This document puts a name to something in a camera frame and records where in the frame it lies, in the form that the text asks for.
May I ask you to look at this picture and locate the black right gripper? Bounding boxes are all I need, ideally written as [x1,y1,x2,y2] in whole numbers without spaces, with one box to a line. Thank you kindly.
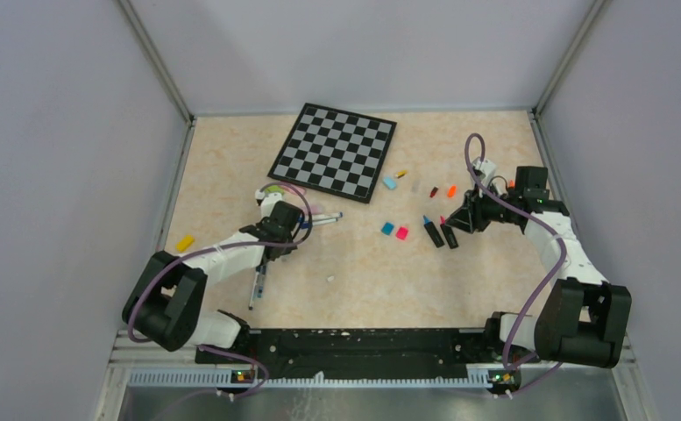
[445,182,521,234]

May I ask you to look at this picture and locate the black highlighter blue cap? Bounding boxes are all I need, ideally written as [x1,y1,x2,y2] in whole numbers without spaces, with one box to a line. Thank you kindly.
[422,216,444,248]

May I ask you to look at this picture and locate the pink cap of highlighter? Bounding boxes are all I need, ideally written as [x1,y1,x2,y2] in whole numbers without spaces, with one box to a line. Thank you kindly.
[395,226,409,240]

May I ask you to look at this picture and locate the blue cap of highlighter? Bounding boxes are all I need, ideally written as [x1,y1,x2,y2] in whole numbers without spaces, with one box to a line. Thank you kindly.
[381,222,395,236]

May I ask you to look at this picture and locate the light blue highlighter cap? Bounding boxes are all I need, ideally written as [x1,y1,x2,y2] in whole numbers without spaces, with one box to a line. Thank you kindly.
[382,176,398,190]

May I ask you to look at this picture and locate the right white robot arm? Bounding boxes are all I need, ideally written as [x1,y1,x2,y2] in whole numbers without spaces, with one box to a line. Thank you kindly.
[445,159,632,369]

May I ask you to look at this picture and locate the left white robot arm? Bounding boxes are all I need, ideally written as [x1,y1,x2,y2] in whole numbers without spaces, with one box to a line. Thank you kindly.
[122,199,311,363]

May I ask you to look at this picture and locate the black grey chessboard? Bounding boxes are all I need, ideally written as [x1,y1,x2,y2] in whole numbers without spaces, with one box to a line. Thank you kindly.
[267,103,397,203]

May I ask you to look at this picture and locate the yellow highlighter cap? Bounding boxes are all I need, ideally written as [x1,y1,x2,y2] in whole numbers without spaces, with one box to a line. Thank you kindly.
[175,234,195,253]

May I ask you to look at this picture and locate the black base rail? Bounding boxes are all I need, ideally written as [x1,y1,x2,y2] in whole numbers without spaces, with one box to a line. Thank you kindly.
[228,327,504,364]

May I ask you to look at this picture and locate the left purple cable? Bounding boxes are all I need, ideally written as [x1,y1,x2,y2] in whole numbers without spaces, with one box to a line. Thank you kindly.
[126,181,315,402]

